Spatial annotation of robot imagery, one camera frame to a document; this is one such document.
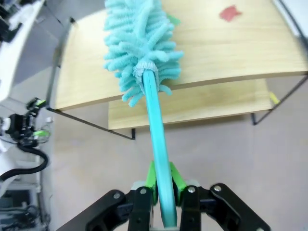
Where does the two-tier wooden black-framed shelf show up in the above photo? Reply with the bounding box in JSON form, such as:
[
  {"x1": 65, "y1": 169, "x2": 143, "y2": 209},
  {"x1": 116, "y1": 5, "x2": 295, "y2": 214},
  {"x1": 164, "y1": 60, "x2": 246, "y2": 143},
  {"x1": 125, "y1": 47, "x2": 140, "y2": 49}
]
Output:
[{"x1": 45, "y1": 0, "x2": 308, "y2": 140}]

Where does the black corrugated cable hose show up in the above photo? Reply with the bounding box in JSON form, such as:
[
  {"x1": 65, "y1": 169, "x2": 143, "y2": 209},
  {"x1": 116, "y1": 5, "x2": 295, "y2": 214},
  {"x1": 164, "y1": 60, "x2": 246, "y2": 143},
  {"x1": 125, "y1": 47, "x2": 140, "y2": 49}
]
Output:
[{"x1": 0, "y1": 144, "x2": 50, "y2": 182}]

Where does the large red paper scrap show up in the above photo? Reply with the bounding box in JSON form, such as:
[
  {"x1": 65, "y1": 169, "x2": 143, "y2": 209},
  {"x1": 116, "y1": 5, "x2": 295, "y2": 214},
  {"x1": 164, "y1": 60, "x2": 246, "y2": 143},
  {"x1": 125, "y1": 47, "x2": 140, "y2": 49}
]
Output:
[{"x1": 218, "y1": 5, "x2": 243, "y2": 23}]

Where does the green paper scrap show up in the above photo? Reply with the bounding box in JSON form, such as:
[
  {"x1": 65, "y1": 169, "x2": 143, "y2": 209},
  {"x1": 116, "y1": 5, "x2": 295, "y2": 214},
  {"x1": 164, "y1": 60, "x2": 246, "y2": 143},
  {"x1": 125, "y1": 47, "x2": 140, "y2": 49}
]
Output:
[{"x1": 167, "y1": 14, "x2": 181, "y2": 26}]

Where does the small white desk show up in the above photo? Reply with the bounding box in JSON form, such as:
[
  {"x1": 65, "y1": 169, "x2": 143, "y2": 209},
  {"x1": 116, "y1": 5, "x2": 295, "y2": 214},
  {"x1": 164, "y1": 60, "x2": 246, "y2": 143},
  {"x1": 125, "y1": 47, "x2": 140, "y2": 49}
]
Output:
[{"x1": 0, "y1": 0, "x2": 48, "y2": 103}]

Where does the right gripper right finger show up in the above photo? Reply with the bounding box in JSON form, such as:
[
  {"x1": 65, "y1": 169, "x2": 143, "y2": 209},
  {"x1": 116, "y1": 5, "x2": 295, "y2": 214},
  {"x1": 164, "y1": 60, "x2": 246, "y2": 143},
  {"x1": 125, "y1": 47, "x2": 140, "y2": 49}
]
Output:
[{"x1": 168, "y1": 161, "x2": 271, "y2": 231}]

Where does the grey equipment cart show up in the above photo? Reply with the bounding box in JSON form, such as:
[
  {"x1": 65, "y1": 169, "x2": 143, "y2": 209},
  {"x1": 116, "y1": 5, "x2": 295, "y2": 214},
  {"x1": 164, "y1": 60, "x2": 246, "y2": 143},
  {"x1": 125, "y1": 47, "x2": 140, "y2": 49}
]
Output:
[{"x1": 0, "y1": 179, "x2": 52, "y2": 231}]

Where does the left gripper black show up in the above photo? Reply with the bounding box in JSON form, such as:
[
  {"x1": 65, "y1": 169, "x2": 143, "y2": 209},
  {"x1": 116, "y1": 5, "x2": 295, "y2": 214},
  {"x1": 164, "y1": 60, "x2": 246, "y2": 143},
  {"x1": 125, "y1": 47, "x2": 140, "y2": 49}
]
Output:
[{"x1": 4, "y1": 97, "x2": 51, "y2": 148}]

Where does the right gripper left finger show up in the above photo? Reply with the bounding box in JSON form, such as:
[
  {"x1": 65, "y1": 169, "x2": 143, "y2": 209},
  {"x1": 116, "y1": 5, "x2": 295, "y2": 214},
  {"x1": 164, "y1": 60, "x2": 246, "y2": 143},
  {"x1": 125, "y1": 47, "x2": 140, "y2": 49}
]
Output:
[{"x1": 56, "y1": 160, "x2": 159, "y2": 231}]

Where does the teal microfiber duster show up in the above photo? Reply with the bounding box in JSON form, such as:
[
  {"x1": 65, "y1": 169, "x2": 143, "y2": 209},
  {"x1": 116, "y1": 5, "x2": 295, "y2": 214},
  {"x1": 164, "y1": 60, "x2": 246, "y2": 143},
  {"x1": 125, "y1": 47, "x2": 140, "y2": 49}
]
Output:
[{"x1": 103, "y1": 0, "x2": 185, "y2": 229}]

